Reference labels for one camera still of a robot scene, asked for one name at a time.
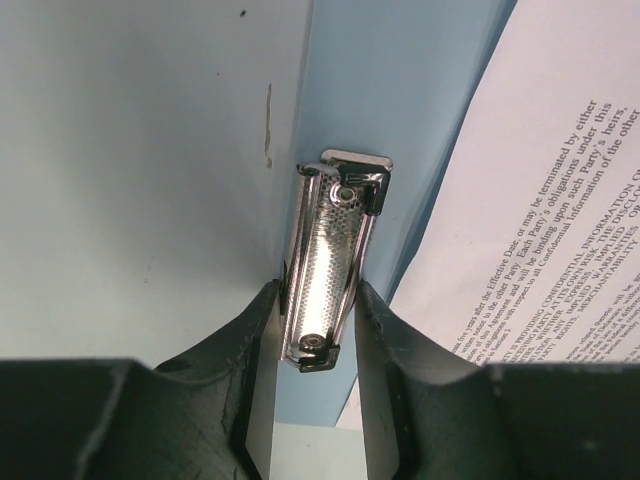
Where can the metal folder clip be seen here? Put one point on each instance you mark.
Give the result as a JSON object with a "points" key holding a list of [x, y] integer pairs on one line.
{"points": [[338, 201]]}

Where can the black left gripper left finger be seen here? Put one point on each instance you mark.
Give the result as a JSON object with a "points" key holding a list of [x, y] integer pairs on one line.
{"points": [[207, 413]]}

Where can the text paper sheet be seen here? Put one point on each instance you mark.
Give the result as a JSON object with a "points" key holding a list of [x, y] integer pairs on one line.
{"points": [[531, 252]]}

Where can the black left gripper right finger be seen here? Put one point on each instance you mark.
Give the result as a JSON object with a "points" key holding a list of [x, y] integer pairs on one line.
{"points": [[429, 414]]}

